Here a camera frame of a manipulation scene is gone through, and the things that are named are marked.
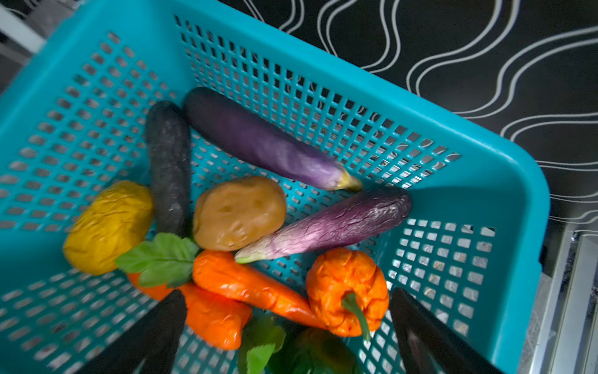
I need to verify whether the small orange pumpkin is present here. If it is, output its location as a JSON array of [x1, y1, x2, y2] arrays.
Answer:
[[306, 248, 389, 341]]

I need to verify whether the orange carrot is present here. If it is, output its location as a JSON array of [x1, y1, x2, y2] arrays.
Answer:
[[192, 250, 325, 329], [114, 232, 253, 352]]

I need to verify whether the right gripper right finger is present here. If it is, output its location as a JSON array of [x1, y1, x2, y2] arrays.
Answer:
[[389, 288, 501, 373]]

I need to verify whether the green pepper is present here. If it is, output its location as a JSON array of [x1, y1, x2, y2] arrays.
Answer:
[[238, 314, 363, 373]]

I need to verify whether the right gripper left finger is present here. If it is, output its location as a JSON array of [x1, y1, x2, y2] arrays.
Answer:
[[79, 290, 187, 373]]

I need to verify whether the striped purple eggplant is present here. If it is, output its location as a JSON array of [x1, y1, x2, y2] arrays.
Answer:
[[235, 186, 413, 264]]

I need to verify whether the teal plastic vegetable basket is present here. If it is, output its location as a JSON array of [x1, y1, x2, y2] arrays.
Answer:
[[1, 1, 549, 373]]

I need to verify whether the yellow pepper in teal basket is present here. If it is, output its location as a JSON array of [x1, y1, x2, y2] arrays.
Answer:
[[63, 181, 154, 276]]

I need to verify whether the brown potato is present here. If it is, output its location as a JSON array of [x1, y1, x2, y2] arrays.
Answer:
[[192, 176, 287, 252]]

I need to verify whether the dark green cucumber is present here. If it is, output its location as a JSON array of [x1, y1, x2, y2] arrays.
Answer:
[[145, 101, 192, 237]]

